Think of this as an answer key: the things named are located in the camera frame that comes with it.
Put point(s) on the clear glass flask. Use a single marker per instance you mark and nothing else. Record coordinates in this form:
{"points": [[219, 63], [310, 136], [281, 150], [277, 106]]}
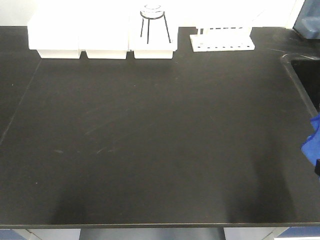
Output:
{"points": [[152, 11]]}

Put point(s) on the white plastic bin middle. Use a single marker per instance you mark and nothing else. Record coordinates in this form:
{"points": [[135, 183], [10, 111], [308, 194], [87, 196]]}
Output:
{"points": [[104, 34]]}

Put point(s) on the white plastic bin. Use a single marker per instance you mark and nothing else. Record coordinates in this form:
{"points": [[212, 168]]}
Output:
{"points": [[157, 49], [54, 35], [104, 34]]}

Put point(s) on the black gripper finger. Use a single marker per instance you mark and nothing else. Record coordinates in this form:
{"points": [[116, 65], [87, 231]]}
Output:
{"points": [[317, 167]]}

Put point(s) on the white plastic bin right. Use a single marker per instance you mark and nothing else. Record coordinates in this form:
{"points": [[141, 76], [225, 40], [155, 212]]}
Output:
{"points": [[157, 49]]}

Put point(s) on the blue cloth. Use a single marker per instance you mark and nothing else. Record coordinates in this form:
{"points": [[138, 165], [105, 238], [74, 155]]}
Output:
{"points": [[311, 147]]}

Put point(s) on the blue lab cabinet left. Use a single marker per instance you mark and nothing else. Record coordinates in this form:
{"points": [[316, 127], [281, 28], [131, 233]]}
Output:
{"points": [[40, 234]]}

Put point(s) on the black sink basin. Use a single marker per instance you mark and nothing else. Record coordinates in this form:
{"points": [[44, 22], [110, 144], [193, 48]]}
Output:
{"points": [[304, 71]]}

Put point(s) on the blue lab cabinet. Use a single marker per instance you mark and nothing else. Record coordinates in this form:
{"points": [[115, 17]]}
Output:
{"points": [[40, 234], [272, 233]]}

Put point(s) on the blue container at sink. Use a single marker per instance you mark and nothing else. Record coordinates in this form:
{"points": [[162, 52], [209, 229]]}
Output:
{"points": [[307, 23]]}

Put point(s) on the blue lab cabinet right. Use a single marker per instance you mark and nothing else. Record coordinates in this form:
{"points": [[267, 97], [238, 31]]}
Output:
{"points": [[272, 233]]}

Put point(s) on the white plastic bin left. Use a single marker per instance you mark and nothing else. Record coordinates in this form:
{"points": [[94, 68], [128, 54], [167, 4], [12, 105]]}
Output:
{"points": [[54, 35]]}

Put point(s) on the white test tube rack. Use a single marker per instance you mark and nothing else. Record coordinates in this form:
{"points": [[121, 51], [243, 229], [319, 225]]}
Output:
{"points": [[221, 33]]}

